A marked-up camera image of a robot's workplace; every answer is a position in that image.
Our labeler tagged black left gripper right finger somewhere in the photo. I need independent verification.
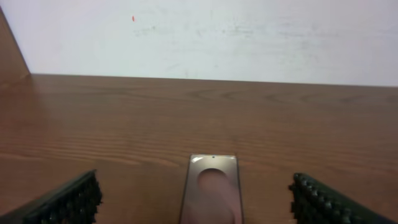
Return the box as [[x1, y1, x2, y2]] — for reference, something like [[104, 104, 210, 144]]
[[289, 172, 397, 224]]

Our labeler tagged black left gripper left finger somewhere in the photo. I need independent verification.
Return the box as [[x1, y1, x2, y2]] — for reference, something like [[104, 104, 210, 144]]
[[1, 169, 103, 224]]

